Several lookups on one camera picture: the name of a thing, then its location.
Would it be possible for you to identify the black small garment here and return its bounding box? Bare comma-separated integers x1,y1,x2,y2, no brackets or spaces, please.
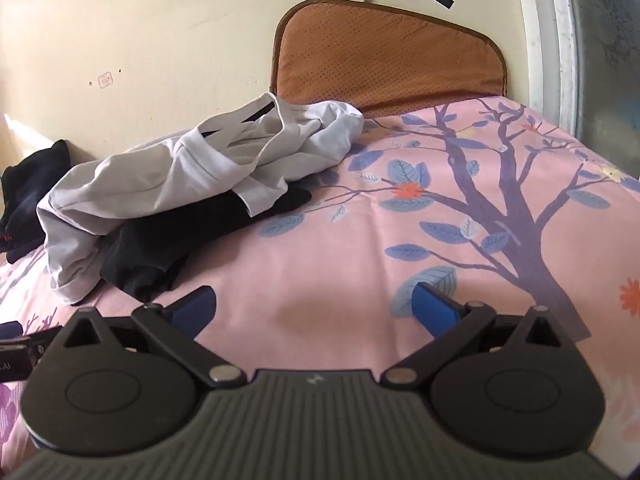
100,185,311,304

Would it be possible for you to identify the white garment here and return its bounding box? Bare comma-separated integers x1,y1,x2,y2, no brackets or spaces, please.
37,92,364,304

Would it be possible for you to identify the pink floral bedsheet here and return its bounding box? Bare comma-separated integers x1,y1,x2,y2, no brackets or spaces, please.
0,93,640,480

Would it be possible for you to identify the brown perforated cushion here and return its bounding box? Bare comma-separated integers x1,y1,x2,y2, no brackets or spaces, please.
270,0,508,118

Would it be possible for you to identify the small wall sticker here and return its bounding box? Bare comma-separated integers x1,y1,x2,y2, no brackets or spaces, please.
98,72,113,89

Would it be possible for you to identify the white window frame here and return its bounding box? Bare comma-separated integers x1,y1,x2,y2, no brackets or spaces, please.
508,0,640,181

